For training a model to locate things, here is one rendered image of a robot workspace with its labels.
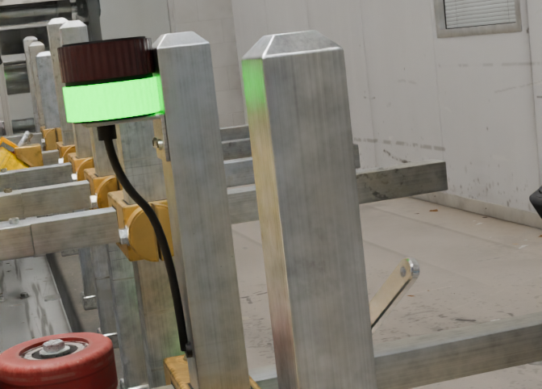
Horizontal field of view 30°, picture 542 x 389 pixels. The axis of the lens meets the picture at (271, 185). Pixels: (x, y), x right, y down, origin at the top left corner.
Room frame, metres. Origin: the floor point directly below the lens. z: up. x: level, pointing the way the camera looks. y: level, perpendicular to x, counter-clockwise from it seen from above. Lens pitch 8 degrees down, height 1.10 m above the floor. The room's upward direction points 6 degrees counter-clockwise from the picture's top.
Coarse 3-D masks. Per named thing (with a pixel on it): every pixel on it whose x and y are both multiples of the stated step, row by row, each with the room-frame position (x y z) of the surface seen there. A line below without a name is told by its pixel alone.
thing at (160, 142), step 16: (96, 80) 0.63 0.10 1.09; (112, 80) 0.63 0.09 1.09; (128, 80) 0.63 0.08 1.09; (112, 128) 0.65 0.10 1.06; (160, 128) 0.65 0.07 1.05; (112, 144) 0.65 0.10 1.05; (160, 144) 0.65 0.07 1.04; (112, 160) 0.65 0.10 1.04; (128, 192) 0.65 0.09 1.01; (144, 208) 0.65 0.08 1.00; (160, 224) 0.66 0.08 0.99; (160, 240) 0.66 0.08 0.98; (176, 288) 0.66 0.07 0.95; (176, 304) 0.66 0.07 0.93; (192, 352) 0.65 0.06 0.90
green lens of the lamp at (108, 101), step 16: (144, 80) 0.64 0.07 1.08; (64, 96) 0.65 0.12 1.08; (80, 96) 0.63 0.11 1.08; (96, 96) 0.63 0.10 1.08; (112, 96) 0.63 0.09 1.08; (128, 96) 0.63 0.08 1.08; (144, 96) 0.64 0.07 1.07; (80, 112) 0.63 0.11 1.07; (96, 112) 0.63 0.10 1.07; (112, 112) 0.63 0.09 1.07; (128, 112) 0.63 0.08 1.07; (144, 112) 0.64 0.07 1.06
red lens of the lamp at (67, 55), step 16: (64, 48) 0.64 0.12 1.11; (80, 48) 0.63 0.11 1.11; (96, 48) 0.63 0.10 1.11; (112, 48) 0.63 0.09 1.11; (128, 48) 0.63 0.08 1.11; (144, 48) 0.64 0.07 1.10; (64, 64) 0.64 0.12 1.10; (80, 64) 0.63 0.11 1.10; (96, 64) 0.63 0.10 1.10; (112, 64) 0.63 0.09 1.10; (128, 64) 0.63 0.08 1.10; (144, 64) 0.64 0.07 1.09; (64, 80) 0.64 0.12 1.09; (80, 80) 0.63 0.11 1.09
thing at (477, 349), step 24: (432, 336) 0.76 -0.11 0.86; (456, 336) 0.75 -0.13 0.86; (480, 336) 0.75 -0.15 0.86; (504, 336) 0.75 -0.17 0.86; (528, 336) 0.76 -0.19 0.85; (384, 360) 0.73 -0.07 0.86; (408, 360) 0.73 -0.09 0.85; (432, 360) 0.74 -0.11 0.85; (456, 360) 0.74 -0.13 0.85; (480, 360) 0.75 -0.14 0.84; (504, 360) 0.75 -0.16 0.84; (528, 360) 0.76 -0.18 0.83; (264, 384) 0.70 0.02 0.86; (384, 384) 0.73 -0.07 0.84; (408, 384) 0.73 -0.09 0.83
